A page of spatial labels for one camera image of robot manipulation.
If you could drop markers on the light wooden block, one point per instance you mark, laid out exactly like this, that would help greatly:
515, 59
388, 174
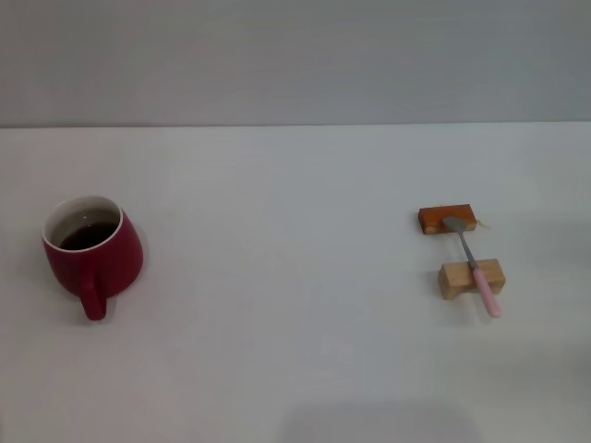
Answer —
457, 277

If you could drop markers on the red ceramic cup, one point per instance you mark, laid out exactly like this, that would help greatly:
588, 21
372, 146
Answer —
106, 267

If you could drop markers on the dark coffee liquid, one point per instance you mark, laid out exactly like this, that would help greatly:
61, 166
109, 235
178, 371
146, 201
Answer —
88, 235

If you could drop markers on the dark brown wooden block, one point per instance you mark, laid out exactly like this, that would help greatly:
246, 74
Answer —
434, 215

